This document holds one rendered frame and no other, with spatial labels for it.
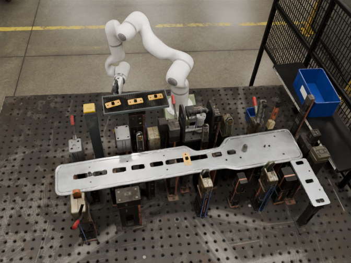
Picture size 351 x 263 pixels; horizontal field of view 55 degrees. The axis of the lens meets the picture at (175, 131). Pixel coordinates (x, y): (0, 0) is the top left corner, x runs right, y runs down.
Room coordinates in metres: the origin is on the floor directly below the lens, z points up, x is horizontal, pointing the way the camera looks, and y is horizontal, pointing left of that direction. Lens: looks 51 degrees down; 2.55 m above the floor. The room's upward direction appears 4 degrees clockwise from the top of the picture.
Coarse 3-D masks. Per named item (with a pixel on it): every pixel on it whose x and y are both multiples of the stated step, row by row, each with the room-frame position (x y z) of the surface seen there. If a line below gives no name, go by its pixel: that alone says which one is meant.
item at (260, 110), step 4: (260, 100) 1.35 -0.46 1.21; (264, 100) 1.35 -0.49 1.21; (260, 104) 1.33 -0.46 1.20; (264, 104) 1.32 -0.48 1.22; (260, 108) 1.33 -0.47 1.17; (264, 108) 1.31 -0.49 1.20; (256, 112) 1.34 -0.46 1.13; (260, 112) 1.34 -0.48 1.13; (256, 116) 1.33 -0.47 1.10; (260, 116) 1.33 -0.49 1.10; (256, 120) 1.32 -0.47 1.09; (260, 120) 1.33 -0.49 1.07; (256, 124) 1.31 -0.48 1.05; (260, 124) 1.32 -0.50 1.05
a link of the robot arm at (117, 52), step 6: (114, 48) 1.74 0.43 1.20; (120, 48) 1.76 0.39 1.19; (114, 54) 1.75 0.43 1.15; (120, 54) 1.75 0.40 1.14; (108, 60) 1.77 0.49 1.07; (114, 60) 1.75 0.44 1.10; (120, 60) 1.75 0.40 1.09; (108, 66) 1.76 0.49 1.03; (114, 66) 1.82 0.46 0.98; (108, 72) 1.77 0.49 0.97
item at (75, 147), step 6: (78, 138) 1.11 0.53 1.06; (72, 144) 1.07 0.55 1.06; (78, 144) 1.07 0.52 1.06; (72, 150) 1.03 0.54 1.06; (78, 150) 1.03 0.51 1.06; (84, 150) 1.11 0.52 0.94; (72, 156) 1.02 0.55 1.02; (78, 156) 1.02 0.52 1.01; (84, 156) 1.06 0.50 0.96; (78, 174) 1.02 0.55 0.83; (84, 174) 1.03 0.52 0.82
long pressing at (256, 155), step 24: (240, 144) 1.20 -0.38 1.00; (264, 144) 1.21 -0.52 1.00; (288, 144) 1.22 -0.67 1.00; (72, 168) 0.95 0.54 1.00; (96, 168) 0.96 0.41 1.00; (144, 168) 0.99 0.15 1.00; (168, 168) 1.00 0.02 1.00; (192, 168) 1.01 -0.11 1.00; (216, 168) 1.02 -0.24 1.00; (240, 168) 1.03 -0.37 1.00
